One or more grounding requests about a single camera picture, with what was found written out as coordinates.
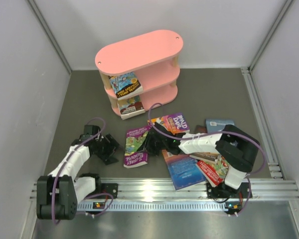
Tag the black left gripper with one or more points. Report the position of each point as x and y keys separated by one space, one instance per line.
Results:
x=107 y=158

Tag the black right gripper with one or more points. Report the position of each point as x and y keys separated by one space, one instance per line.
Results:
x=147 y=146

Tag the purple 117-storey treehouse book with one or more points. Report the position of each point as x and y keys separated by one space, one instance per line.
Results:
x=135 y=153

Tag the yellow Brideshead Revisited book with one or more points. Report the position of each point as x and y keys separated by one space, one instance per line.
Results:
x=130 y=107

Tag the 169-storey treehouse book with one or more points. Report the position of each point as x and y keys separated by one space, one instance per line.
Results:
x=125 y=85

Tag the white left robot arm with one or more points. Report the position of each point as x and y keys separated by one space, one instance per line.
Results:
x=59 y=193

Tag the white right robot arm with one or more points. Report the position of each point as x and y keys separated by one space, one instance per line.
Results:
x=238 y=149

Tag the orange Roald Dahl book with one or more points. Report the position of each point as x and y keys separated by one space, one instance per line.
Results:
x=175 y=123

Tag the blue orange paperback book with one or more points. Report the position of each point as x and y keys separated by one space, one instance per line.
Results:
x=183 y=170

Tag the brown dark cover book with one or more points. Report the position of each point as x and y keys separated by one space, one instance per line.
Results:
x=205 y=149

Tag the dark blue paperback book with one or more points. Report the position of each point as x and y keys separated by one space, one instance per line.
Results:
x=214 y=125

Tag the red green treehouse book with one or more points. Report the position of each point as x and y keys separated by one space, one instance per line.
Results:
x=214 y=173

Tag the pink three-tier shelf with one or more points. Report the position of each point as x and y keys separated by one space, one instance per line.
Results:
x=153 y=57

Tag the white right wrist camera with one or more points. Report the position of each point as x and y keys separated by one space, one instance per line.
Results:
x=161 y=122

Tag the aluminium mounting rail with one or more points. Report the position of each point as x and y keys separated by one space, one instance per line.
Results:
x=135 y=194

